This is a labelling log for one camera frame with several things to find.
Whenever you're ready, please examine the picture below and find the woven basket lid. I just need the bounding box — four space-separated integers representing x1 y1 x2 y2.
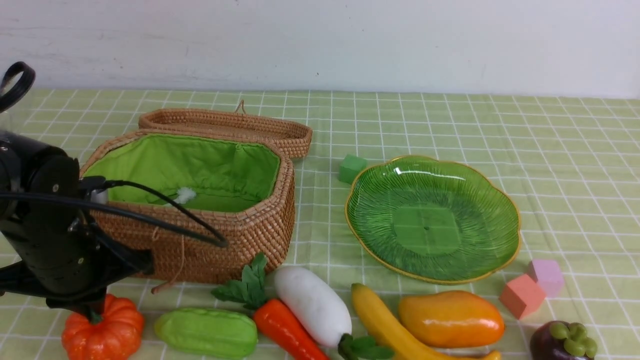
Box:
138 100 313 158

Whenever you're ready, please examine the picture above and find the green bitter gourd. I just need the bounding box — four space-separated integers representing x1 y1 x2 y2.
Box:
153 307 259 360

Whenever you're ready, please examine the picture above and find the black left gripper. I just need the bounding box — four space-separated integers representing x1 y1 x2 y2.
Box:
0 206 154 321

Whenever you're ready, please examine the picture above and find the yellow banana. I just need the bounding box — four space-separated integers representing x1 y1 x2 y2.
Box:
350 283 502 360

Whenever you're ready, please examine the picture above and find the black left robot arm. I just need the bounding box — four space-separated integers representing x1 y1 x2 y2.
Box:
0 132 154 324

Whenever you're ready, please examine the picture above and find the green foam cube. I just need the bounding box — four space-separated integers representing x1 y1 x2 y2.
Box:
337 153 368 184

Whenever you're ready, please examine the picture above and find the green glass leaf plate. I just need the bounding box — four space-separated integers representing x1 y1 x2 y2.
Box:
344 155 522 285

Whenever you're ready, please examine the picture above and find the purple mangosteen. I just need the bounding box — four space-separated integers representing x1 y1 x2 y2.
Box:
529 320 598 360

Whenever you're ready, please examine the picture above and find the orange mango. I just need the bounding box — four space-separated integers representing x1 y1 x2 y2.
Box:
398 291 506 349

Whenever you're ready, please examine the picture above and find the orange pumpkin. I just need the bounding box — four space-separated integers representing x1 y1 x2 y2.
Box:
61 294 146 360

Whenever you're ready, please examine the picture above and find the pink foam cube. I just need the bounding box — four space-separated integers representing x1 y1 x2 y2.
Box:
526 259 565 297

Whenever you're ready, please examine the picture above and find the white radish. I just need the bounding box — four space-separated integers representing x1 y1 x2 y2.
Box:
273 266 394 360

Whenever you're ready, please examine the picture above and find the woven wicker basket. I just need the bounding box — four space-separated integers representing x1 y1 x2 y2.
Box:
80 129 295 284

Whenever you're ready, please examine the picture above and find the orange carrot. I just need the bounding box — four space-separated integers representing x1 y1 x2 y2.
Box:
211 252 329 360

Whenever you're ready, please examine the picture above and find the orange foam cube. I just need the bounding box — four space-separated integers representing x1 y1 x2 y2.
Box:
499 273 547 320

